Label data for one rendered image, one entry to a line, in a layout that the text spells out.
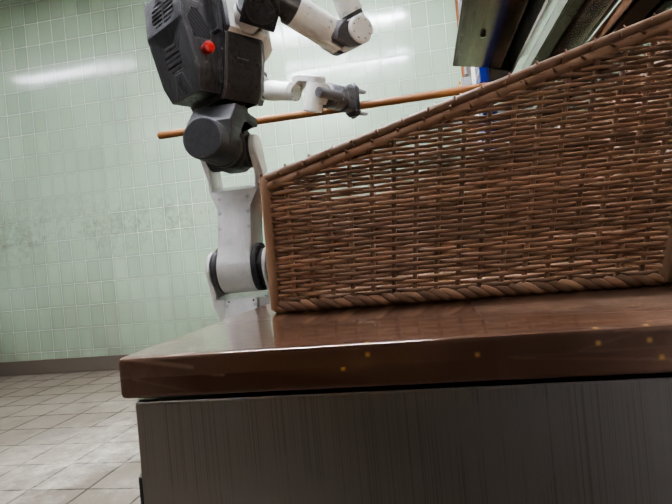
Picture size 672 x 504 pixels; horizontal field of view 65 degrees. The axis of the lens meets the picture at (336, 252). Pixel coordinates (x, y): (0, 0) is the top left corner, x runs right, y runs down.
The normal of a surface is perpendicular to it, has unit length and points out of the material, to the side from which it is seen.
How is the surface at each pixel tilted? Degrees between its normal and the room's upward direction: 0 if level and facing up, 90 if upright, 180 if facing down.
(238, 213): 80
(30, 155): 90
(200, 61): 90
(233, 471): 90
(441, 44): 90
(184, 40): 105
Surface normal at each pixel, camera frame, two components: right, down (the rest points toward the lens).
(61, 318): -0.17, 0.01
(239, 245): -0.20, -0.40
